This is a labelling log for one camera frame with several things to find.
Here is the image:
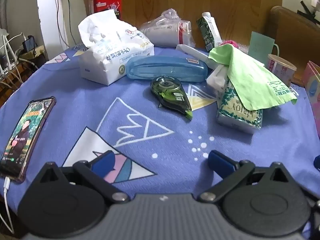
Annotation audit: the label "smartphone in clear case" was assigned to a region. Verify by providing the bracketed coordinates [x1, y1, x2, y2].
[0, 97, 56, 184]

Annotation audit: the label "black wall cable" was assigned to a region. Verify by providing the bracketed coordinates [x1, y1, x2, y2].
[51, 0, 77, 48]

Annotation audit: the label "green patterned tissue pack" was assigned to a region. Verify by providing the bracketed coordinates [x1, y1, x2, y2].
[206, 65, 264, 134]

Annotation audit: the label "light green cloth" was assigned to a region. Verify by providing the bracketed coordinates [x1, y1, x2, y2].
[208, 44, 298, 112]

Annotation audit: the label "purple printed tablecloth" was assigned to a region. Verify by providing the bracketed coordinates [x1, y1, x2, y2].
[0, 42, 320, 205]

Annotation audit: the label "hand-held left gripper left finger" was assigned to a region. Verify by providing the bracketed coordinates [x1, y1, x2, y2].
[37, 151, 130, 203]

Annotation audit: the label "pink and white paper cup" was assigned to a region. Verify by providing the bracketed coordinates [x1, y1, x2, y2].
[267, 54, 297, 87]

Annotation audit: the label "beige power strip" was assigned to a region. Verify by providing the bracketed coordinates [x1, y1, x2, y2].
[17, 44, 48, 62]

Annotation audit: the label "large white tissue pack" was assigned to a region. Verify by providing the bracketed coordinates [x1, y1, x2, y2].
[77, 10, 155, 87]

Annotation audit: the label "wooden cabinet panel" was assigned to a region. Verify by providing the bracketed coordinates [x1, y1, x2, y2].
[81, 0, 283, 53]

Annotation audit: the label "translucent blue glasses case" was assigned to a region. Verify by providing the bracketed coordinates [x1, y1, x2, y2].
[125, 56, 208, 83]

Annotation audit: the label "white plastic tube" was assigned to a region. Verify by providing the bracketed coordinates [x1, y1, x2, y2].
[176, 44, 218, 69]

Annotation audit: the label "black charger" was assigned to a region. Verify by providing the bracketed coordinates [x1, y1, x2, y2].
[22, 36, 36, 53]

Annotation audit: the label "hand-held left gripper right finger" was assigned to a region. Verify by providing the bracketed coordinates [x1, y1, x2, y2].
[199, 150, 291, 203]

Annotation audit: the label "green and white carton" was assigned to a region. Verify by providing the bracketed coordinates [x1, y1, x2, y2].
[196, 12, 223, 52]

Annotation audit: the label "green correction tape dispenser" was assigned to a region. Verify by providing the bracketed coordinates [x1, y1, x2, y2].
[150, 76, 193, 120]

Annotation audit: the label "plastic-wrapped paper cups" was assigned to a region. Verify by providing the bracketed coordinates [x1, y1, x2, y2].
[139, 9, 195, 48]

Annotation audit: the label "pink tin box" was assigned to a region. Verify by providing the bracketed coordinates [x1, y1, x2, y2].
[302, 61, 320, 105]

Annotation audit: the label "black tape strips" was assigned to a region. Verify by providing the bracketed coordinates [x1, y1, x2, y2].
[297, 0, 320, 22]

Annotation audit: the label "red box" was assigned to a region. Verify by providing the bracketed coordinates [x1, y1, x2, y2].
[88, 0, 123, 20]

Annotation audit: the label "wooden chair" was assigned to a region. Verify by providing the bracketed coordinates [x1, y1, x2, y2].
[265, 6, 320, 85]

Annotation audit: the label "white charging cable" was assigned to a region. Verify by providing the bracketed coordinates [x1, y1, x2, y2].
[2, 176, 15, 234]

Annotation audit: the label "light green mug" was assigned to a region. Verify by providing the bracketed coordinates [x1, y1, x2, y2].
[248, 31, 280, 60]

